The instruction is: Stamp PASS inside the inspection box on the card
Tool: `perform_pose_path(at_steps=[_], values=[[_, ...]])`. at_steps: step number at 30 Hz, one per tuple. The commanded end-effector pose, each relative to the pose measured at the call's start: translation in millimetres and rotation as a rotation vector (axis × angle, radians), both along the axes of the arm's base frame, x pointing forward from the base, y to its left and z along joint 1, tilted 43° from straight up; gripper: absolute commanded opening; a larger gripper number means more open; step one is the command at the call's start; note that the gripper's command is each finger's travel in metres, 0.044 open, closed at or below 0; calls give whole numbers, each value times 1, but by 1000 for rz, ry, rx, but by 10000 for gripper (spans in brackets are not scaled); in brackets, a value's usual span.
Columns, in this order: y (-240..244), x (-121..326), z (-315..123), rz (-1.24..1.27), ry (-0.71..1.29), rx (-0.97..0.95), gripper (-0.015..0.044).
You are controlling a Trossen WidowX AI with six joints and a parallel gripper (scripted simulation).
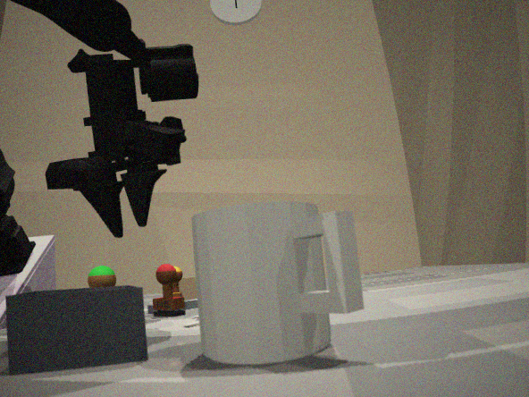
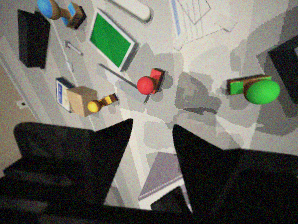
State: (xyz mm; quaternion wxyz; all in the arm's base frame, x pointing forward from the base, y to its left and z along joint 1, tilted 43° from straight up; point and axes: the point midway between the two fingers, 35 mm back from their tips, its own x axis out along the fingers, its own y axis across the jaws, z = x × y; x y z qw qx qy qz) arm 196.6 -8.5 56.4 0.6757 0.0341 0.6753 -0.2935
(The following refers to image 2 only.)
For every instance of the white inspection card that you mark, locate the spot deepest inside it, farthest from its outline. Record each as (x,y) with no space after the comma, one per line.
(193,19)

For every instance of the red-knobbed rubber stamp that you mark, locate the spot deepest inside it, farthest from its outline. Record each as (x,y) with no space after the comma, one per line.
(147,85)

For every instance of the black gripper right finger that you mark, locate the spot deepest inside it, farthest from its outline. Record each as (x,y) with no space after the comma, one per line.
(209,172)

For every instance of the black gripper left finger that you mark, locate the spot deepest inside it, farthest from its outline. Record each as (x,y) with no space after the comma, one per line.
(100,151)

